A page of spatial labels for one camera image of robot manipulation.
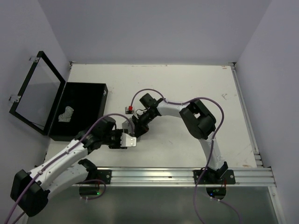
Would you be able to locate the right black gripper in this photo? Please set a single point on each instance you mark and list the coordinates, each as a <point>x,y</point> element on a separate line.
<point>140,128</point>

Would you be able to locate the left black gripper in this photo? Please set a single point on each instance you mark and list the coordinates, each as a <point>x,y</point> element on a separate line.
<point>117,145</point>

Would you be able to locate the grey and cream sock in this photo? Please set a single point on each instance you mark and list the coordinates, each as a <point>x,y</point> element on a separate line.
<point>130,126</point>

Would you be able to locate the grey striped underwear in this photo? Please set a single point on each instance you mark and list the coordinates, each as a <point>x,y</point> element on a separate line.
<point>66,115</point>

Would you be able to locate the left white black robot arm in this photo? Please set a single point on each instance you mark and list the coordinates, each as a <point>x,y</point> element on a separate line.
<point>32,190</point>

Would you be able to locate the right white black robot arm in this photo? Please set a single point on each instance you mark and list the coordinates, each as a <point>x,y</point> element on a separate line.
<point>200,123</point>

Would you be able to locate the black open storage case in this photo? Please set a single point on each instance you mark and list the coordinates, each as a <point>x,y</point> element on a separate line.
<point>45,94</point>

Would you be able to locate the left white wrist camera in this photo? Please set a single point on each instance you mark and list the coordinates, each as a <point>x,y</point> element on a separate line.
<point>127,141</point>

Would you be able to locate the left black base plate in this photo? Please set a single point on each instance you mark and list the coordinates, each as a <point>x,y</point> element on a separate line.
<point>98,176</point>

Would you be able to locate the aluminium right side rail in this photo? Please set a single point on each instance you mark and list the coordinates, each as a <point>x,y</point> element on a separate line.
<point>256,153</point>

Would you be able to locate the aluminium rail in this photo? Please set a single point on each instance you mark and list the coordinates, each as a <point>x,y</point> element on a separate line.
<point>256,153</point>
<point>187,177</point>

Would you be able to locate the aluminium front rail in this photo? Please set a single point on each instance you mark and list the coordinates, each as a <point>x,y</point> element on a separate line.
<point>187,177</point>

